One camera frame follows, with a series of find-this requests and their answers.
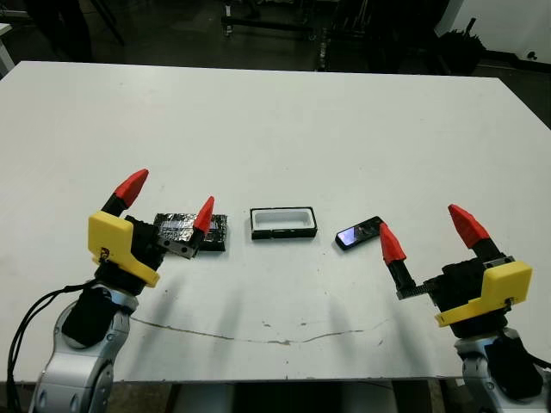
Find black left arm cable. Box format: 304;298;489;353
6;281;98;413

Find standing person dark trousers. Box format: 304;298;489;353
28;0;94;62

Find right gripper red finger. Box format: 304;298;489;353
378;222;418;293
447;203;501;263

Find black box base white lining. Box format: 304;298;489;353
249;206;319;242

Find black phone-like camera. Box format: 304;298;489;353
335;215;385;251

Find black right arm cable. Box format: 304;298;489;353
518;339;551;372

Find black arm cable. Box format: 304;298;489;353
6;281;98;413
518;339;551;372

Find black foil-wrapped box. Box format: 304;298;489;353
153;211;230;256

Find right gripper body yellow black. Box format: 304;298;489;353
394;253;534;342

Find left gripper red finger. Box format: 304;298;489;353
188;195;216;258
101;168;151;219

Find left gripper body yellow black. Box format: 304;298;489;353
87;210;195;297

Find grey speckled post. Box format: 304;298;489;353
318;23;333;72

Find black slanted stand leg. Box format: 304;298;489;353
96;0;127;46

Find black bin with sticks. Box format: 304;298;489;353
443;16;486;77

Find black wheeled base frame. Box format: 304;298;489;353
220;0;335;42

